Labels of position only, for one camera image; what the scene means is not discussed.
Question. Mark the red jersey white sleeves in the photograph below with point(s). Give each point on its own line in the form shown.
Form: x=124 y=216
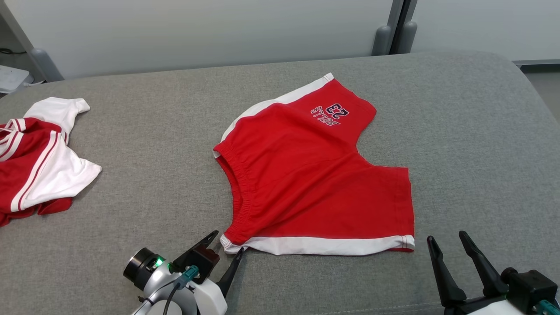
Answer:
x=30 y=166

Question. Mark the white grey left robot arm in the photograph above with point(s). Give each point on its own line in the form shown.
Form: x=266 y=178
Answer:
x=155 y=280

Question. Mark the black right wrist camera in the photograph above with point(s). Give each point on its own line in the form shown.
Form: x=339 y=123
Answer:
x=529 y=286

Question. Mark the teal right camera connector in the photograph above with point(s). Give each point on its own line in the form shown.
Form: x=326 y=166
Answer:
x=549 y=308

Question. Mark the white power strip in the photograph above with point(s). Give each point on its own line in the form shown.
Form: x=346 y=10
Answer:
x=13 y=78

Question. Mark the red shorts white stripes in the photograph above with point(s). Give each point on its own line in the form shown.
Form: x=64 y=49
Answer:
x=306 y=183

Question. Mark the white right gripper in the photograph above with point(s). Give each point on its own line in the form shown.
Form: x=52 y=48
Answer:
x=481 y=308

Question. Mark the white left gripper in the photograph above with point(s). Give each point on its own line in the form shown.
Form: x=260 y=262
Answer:
x=210 y=302

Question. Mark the grey partition post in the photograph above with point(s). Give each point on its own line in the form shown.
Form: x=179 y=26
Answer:
x=407 y=37
x=381 y=41
x=43 y=63

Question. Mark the teal camera connector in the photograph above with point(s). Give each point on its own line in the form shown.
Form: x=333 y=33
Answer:
x=191 y=273
x=549 y=308

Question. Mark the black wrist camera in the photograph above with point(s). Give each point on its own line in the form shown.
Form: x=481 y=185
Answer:
x=529 y=286
x=203 y=261

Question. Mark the teal left camera connector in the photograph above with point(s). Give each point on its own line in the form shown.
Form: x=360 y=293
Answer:
x=191 y=273

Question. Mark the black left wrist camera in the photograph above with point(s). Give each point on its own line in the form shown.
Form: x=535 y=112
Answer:
x=203 y=261

